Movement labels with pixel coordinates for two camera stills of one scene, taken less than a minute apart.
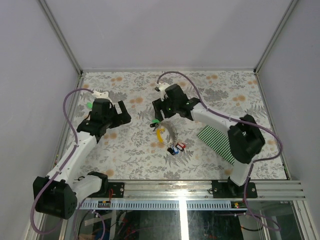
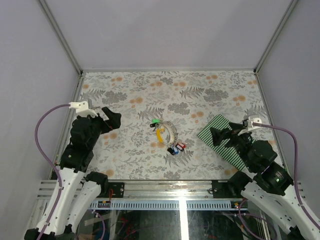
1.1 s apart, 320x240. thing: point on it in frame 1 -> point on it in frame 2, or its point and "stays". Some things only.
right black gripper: (159, 105) -> (217, 135)
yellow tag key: (159, 134) stays
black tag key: (170, 150) stays
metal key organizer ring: (172, 132) stays
